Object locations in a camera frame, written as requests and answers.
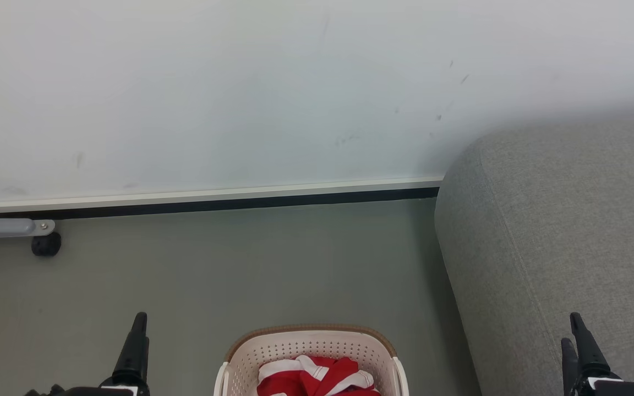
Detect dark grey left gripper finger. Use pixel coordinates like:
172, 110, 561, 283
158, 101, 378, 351
112, 312, 150, 386

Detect red white jersey with logo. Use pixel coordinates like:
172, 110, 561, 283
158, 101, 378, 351
256, 355, 381, 396

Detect grey fabric sofa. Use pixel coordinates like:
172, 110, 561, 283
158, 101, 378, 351
434, 113, 634, 396

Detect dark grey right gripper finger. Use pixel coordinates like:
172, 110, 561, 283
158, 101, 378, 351
561, 338, 581, 395
570, 312, 611, 381

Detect white baseboard strip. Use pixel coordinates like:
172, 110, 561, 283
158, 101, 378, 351
0, 176, 444, 221

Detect cream perforated laundry basket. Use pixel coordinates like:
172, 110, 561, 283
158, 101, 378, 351
214, 324, 410, 396

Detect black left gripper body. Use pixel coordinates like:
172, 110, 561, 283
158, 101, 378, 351
24, 383, 150, 396

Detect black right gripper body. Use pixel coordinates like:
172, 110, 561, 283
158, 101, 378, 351
565, 376, 634, 396

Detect black caster wheel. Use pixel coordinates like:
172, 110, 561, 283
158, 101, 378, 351
31, 232, 63, 257

